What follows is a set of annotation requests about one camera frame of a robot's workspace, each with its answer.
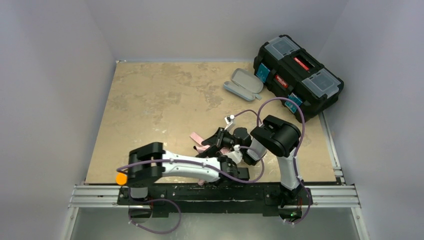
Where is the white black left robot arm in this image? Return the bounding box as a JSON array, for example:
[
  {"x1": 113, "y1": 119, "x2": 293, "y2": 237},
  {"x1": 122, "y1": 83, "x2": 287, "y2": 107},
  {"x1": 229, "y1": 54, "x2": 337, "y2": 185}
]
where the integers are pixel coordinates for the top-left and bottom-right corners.
[{"x1": 116, "y1": 142, "x2": 250, "y2": 190}]

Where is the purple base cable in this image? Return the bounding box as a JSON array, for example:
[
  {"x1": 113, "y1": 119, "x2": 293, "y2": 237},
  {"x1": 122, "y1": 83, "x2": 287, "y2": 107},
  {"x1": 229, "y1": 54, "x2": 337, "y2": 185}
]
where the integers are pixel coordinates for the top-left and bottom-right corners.
[{"x1": 127, "y1": 193, "x2": 184, "y2": 233}]

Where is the pink and black folding umbrella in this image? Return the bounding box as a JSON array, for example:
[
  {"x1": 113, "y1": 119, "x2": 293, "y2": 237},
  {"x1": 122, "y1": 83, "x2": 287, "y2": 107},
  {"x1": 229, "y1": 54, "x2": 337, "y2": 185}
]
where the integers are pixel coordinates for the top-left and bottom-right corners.
[{"x1": 189, "y1": 132, "x2": 230, "y2": 186}]

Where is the orange and black tool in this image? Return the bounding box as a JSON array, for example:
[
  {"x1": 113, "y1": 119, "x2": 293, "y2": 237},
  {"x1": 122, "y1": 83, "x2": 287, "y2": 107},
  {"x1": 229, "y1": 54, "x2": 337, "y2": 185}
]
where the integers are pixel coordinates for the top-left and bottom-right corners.
[{"x1": 115, "y1": 172, "x2": 128, "y2": 186}]

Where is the aluminium rail frame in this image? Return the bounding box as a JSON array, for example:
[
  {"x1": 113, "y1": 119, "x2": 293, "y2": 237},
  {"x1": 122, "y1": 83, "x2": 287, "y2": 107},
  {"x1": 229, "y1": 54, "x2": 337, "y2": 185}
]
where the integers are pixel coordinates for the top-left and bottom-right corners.
[{"x1": 61, "y1": 182, "x2": 369, "y2": 240}]

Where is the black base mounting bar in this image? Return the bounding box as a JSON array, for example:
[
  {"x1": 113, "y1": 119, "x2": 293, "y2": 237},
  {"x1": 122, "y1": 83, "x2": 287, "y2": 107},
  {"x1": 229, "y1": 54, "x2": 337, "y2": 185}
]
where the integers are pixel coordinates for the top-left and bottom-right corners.
[{"x1": 117, "y1": 182, "x2": 313, "y2": 221}]

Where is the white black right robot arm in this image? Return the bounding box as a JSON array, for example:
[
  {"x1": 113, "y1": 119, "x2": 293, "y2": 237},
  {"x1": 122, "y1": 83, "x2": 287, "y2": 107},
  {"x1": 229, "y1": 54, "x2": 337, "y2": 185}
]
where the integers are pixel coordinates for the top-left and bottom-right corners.
[{"x1": 199, "y1": 115, "x2": 304, "y2": 199}]

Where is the light blue glasses case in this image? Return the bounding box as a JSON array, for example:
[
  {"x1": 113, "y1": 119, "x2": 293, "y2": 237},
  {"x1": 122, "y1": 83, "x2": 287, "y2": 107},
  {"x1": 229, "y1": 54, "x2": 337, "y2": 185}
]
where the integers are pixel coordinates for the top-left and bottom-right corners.
[{"x1": 223, "y1": 68, "x2": 264, "y2": 102}]

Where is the black toolbox with clear lids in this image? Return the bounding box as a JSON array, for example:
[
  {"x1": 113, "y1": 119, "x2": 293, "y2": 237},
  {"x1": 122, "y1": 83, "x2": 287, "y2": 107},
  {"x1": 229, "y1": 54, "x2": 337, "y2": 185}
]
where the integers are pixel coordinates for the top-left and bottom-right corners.
[{"x1": 253, "y1": 35, "x2": 344, "y2": 121}]

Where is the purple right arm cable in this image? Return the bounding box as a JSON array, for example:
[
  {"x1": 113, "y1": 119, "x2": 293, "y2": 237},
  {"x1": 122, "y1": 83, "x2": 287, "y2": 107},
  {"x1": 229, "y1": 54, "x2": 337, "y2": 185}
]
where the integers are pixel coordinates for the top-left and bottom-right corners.
[{"x1": 228, "y1": 96, "x2": 307, "y2": 226}]

